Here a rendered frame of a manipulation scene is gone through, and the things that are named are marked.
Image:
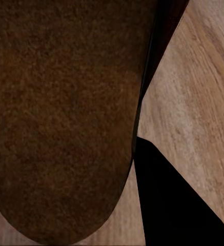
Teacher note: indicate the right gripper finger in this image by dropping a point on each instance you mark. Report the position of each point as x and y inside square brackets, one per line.
[173, 214]

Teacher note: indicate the sandal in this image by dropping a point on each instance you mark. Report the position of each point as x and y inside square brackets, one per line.
[73, 74]

